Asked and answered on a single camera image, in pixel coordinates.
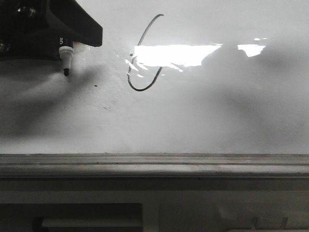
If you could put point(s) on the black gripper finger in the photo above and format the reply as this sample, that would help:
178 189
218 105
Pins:
36 29

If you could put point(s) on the white black whiteboard marker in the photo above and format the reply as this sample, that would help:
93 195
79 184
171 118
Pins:
66 51

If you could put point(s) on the grey aluminium whiteboard tray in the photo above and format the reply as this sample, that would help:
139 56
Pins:
153 165

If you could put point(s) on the white whiteboard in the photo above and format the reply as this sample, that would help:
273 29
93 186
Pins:
172 76

